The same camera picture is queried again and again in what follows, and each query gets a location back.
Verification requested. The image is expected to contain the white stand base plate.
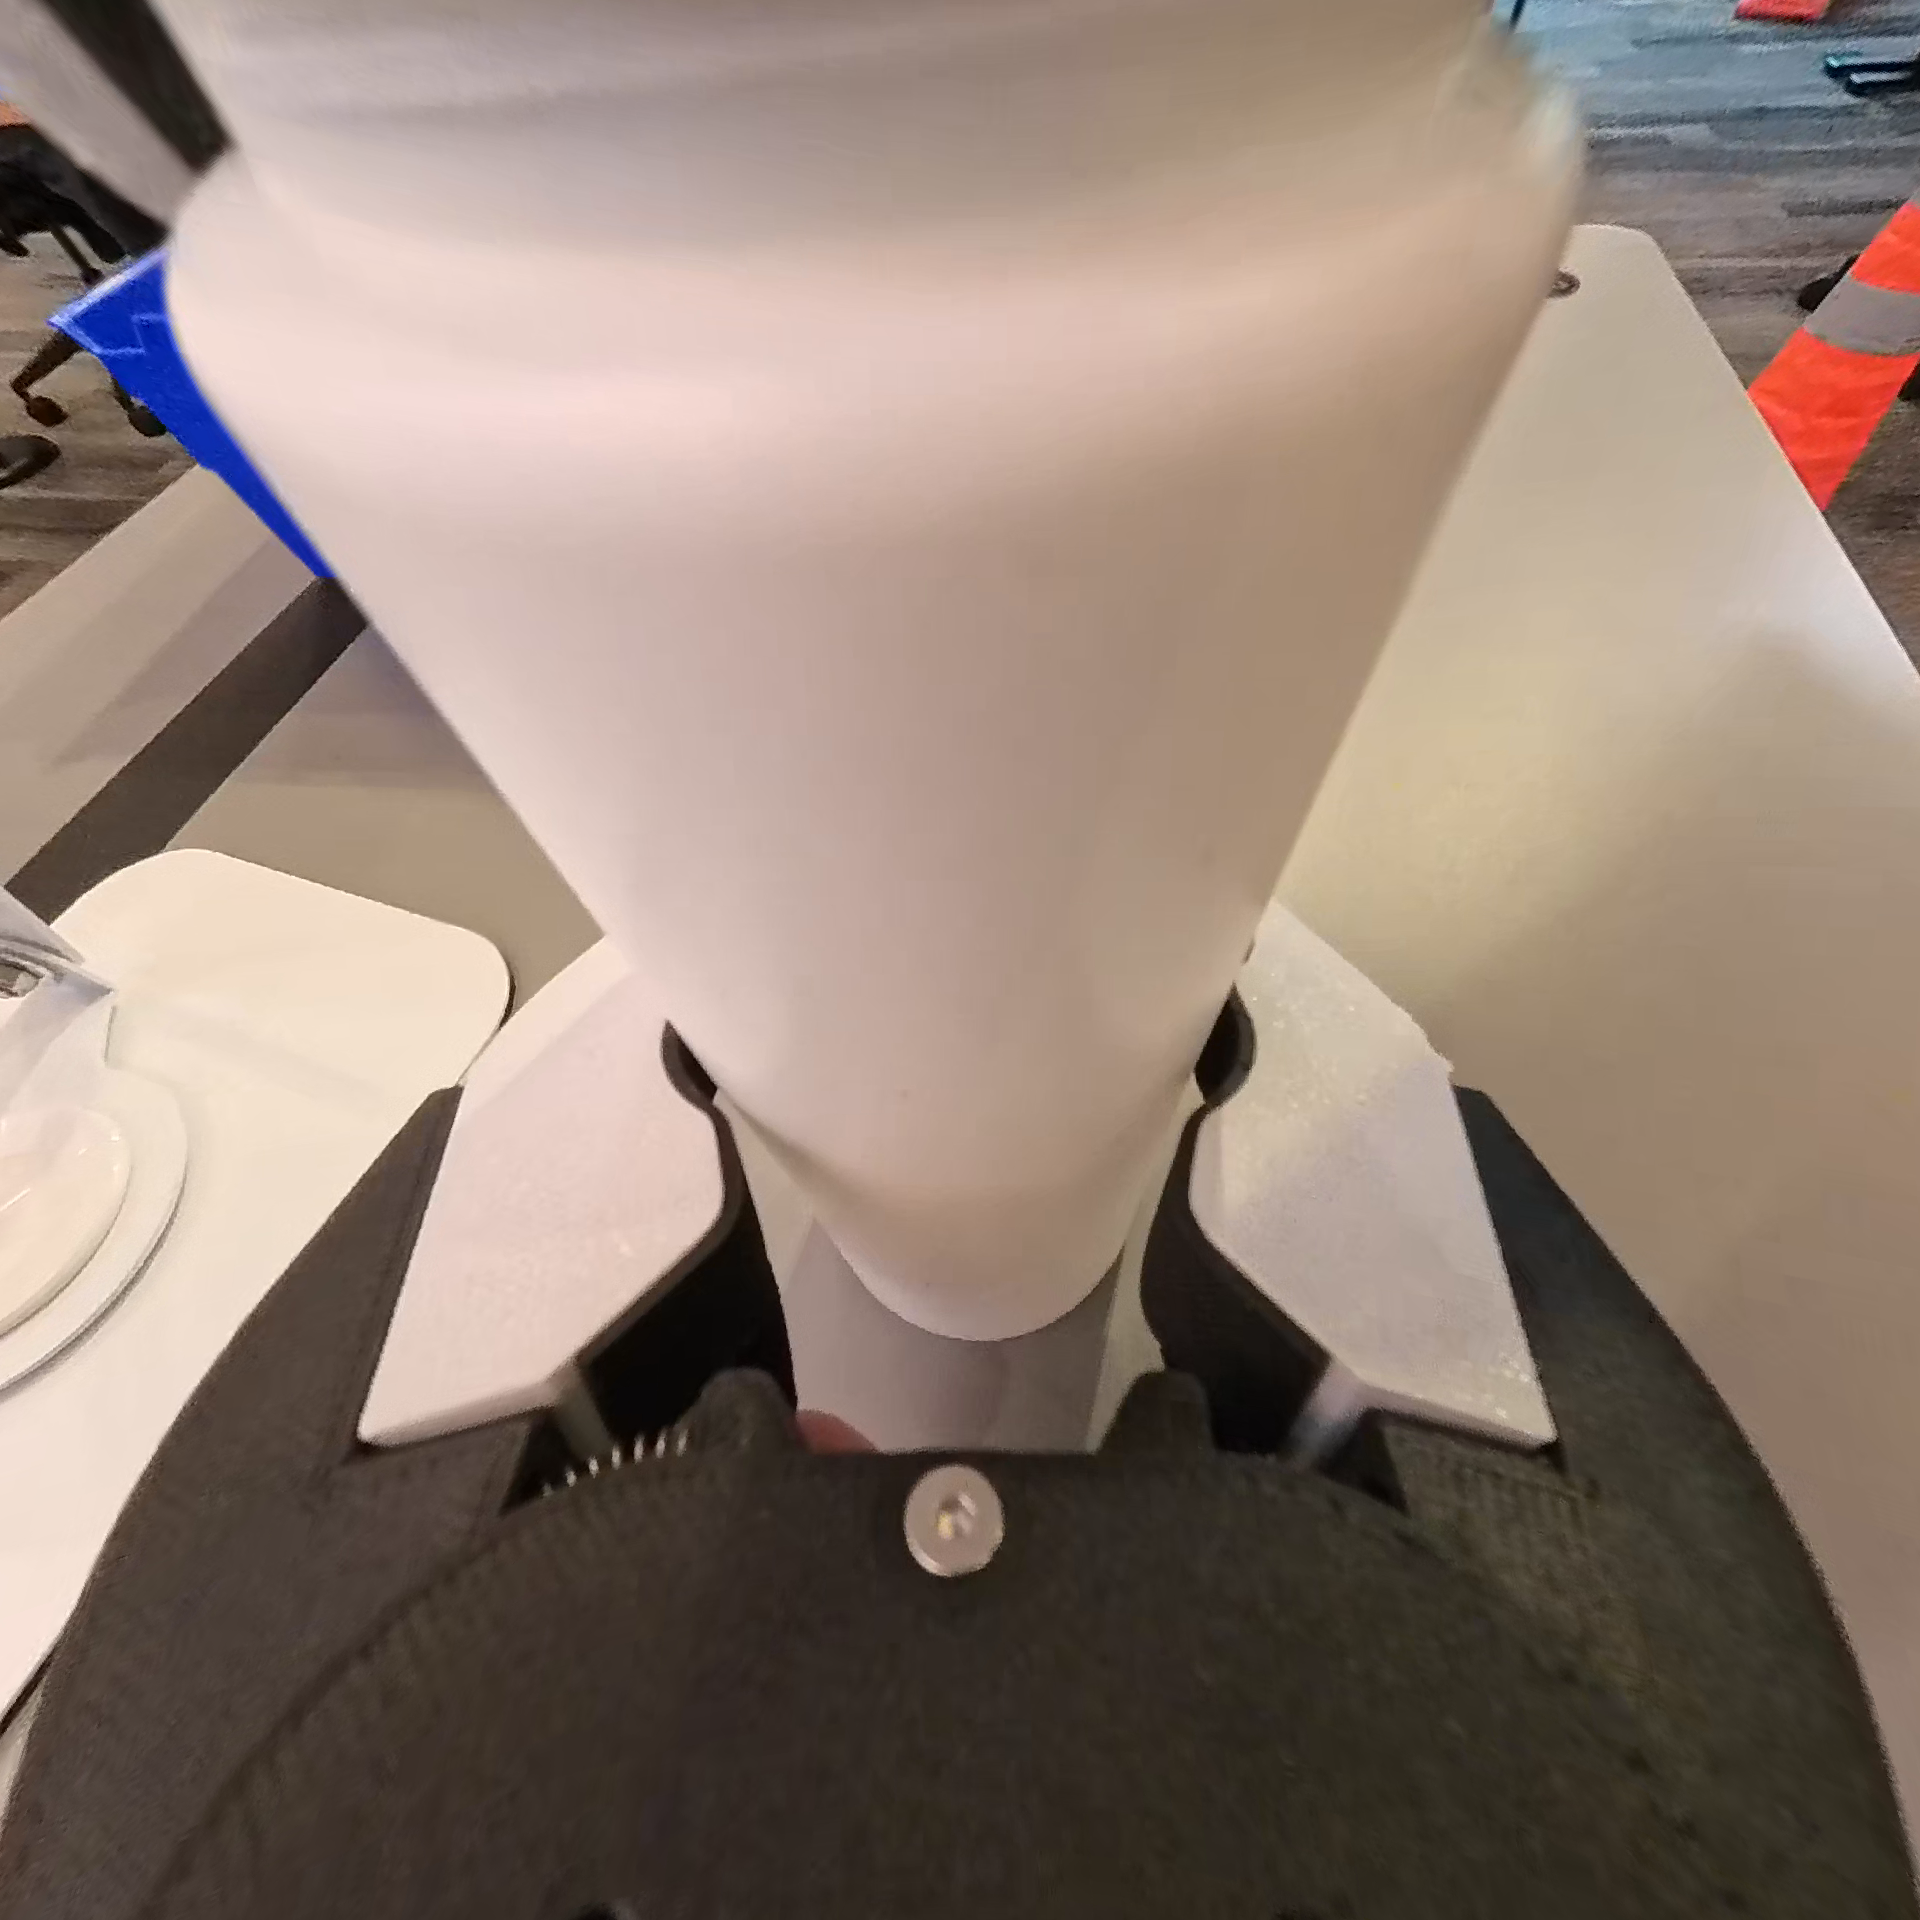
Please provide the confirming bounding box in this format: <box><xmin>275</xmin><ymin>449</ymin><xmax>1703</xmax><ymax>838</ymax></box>
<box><xmin>0</xmin><ymin>850</ymin><xmax>512</xmax><ymax>1718</ymax></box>

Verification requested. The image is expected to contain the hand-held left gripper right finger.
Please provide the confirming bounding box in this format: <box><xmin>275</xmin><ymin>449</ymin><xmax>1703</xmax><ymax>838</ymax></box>
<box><xmin>1138</xmin><ymin>910</ymin><xmax>1559</xmax><ymax>1463</ymax></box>

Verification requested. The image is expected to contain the blue plastic bin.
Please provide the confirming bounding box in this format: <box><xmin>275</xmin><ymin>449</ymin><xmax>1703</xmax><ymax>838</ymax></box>
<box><xmin>49</xmin><ymin>252</ymin><xmax>334</xmax><ymax>582</ymax></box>

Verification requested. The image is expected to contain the black office chair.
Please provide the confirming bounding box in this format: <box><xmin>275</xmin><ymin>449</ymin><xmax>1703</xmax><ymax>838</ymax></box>
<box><xmin>0</xmin><ymin>122</ymin><xmax>174</xmax><ymax>488</ymax></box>

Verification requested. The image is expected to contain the clear round stand foot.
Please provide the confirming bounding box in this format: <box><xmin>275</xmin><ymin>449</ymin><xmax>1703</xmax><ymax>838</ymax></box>
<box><xmin>0</xmin><ymin>919</ymin><xmax>189</xmax><ymax>1402</ymax></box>

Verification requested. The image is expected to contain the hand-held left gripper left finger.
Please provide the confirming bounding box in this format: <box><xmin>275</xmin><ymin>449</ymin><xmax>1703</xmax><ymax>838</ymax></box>
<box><xmin>357</xmin><ymin>939</ymin><xmax>743</xmax><ymax>1458</ymax></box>

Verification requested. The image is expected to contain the orange traffic cone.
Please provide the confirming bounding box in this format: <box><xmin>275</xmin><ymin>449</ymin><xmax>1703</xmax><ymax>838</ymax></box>
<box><xmin>1750</xmin><ymin>203</ymin><xmax>1920</xmax><ymax>515</ymax></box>

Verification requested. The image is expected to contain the white bottle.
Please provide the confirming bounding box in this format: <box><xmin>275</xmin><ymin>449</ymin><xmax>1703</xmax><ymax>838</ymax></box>
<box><xmin>165</xmin><ymin>0</ymin><xmax>1593</xmax><ymax>1341</ymax></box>

